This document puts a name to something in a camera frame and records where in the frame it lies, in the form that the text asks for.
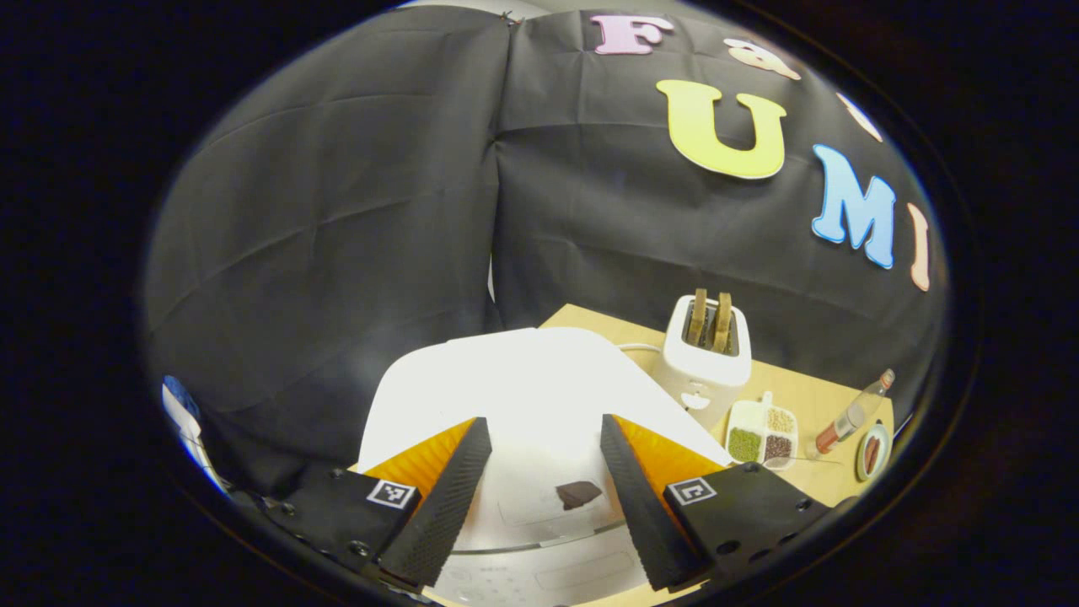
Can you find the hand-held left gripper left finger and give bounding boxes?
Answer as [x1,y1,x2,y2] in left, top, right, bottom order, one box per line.
[253,416,494,591]

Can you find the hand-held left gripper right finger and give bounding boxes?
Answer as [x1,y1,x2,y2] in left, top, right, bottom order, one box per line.
[600,413,840,591]

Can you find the white rice cooker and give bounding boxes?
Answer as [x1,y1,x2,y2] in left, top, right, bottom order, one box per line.
[358,327,734,607]

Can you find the white divided grain tray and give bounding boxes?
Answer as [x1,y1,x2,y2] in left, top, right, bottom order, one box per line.
[725,390,799,471]

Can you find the white toaster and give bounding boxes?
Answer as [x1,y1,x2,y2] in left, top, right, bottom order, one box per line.
[662,293,753,431]

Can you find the clear plastic bottle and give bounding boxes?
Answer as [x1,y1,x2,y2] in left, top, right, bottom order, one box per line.
[813,369,896,457]

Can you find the pale green plate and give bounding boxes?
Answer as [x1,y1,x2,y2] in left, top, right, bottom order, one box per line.
[856,423,893,482]

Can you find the black backdrop cloth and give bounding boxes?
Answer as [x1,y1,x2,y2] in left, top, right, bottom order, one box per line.
[143,4,949,498]

